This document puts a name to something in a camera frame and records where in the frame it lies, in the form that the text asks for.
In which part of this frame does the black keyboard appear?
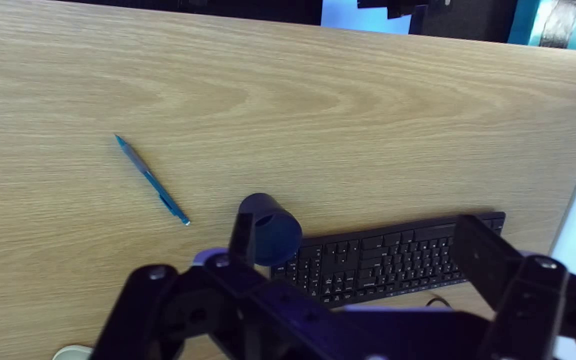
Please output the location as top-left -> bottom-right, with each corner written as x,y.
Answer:
270,211 -> 507,308

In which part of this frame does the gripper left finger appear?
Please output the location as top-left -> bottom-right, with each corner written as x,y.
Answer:
89,212 -> 329,360

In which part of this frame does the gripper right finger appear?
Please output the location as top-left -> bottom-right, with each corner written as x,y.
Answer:
450,215 -> 576,360

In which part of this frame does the blue pen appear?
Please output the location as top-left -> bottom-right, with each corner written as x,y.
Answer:
114,133 -> 192,227

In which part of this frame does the teal and silver panel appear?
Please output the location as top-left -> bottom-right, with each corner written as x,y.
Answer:
507,0 -> 576,51

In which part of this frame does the white round object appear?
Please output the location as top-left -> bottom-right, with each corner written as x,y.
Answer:
52,344 -> 94,360

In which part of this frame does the dark blue cup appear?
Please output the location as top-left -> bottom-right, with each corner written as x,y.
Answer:
238,193 -> 304,267

